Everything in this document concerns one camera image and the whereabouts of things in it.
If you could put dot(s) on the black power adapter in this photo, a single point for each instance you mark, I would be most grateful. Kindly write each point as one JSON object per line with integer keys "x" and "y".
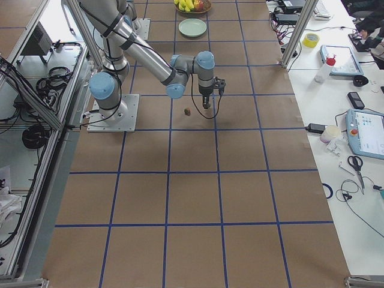
{"x": 315, "y": 128}

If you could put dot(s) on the white paper cup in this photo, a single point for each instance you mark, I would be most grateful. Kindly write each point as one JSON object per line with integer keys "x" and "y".
{"x": 330, "y": 133}

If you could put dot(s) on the blue teach pendant far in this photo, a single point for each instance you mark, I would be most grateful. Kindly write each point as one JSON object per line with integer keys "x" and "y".
{"x": 346, "y": 63}

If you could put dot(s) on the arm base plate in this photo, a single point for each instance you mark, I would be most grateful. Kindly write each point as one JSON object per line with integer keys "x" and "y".
{"x": 124, "y": 119}

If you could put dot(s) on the light green plate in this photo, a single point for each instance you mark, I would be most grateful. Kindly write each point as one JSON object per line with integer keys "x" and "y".
{"x": 192, "y": 28}

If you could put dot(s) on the blue teach pendant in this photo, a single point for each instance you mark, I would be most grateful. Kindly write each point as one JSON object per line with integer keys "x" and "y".
{"x": 365, "y": 133}
{"x": 346, "y": 63}

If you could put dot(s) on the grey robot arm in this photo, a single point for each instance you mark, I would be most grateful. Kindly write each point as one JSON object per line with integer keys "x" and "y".
{"x": 115, "y": 21}

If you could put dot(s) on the brown wicker basket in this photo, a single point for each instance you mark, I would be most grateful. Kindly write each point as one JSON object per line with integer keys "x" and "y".
{"x": 207, "y": 7}

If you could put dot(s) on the black handled scissors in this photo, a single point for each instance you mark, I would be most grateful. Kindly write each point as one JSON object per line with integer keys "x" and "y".
{"x": 356, "y": 163}

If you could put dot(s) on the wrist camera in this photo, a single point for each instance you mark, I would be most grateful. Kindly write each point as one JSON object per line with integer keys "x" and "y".
{"x": 220, "y": 85}

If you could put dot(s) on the blue teach pendant near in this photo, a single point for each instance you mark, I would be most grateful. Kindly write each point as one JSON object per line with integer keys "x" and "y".
{"x": 365, "y": 133}

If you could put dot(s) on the yellow banana bunch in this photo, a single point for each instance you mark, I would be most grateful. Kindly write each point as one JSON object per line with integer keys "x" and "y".
{"x": 184, "y": 5}

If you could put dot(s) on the small black bowl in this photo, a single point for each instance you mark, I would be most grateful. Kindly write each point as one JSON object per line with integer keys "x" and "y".
{"x": 360, "y": 81}

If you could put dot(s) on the aluminium frame post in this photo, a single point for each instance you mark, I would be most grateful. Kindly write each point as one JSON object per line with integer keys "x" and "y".
{"x": 302, "y": 22}

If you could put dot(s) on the red capped clear bottle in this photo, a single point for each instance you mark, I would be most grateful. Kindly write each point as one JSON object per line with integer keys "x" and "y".
{"x": 326, "y": 69}

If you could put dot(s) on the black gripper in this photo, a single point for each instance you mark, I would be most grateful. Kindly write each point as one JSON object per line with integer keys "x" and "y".
{"x": 204, "y": 91}

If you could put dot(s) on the yellow tape roll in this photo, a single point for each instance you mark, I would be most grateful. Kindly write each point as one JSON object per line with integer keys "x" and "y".
{"x": 310, "y": 40}

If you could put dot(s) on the black phone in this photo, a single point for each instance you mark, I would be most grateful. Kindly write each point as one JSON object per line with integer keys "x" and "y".
{"x": 355, "y": 100}

